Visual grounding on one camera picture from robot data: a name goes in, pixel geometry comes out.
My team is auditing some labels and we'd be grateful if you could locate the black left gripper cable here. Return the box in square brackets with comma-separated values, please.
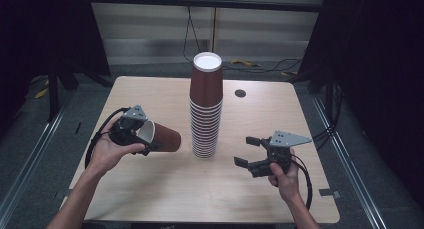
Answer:
[84, 106, 132, 170]

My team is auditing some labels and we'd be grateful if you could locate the stack of brown paper cups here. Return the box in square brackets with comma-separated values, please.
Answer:
[188, 51, 224, 160]

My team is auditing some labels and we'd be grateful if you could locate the black horizontal bar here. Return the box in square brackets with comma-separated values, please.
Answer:
[87, 0, 327, 14]

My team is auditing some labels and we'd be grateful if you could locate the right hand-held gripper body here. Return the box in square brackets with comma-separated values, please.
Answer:
[247, 130, 314, 179]

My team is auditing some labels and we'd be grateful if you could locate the hanging black cable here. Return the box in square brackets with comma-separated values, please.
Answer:
[182, 5, 203, 64]

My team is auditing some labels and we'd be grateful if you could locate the black metal stand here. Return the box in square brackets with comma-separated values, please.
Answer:
[45, 59, 82, 124]

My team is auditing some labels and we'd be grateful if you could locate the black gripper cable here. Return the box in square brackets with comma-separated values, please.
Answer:
[84, 106, 132, 170]
[289, 154, 315, 212]

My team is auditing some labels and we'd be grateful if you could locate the metal floor rail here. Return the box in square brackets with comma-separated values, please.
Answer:
[0, 97, 79, 222]
[310, 94, 389, 229]

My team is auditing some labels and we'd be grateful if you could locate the grey tape piece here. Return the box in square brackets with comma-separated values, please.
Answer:
[318, 187, 342, 200]

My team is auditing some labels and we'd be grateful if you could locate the single brown paper cup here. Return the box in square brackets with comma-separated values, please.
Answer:
[137, 119, 182, 154]

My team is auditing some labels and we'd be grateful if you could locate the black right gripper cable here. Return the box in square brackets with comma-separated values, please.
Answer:
[289, 154, 315, 212]

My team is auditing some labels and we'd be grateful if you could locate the black cable bundle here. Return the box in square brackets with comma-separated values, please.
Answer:
[310, 84, 345, 144]

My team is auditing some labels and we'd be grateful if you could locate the black floor cable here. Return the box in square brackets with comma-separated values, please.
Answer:
[221, 56, 305, 74]

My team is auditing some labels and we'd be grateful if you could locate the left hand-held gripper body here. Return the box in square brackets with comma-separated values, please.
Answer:
[109, 104, 149, 148]

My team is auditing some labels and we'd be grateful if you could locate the person's right hand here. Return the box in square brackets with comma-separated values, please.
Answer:
[267, 148, 302, 204]

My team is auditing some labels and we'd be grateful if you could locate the person's left hand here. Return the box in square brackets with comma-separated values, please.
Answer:
[87, 117, 147, 178]

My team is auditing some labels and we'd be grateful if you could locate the black curtain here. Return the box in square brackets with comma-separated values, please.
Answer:
[295, 0, 424, 203]
[0, 0, 112, 130]

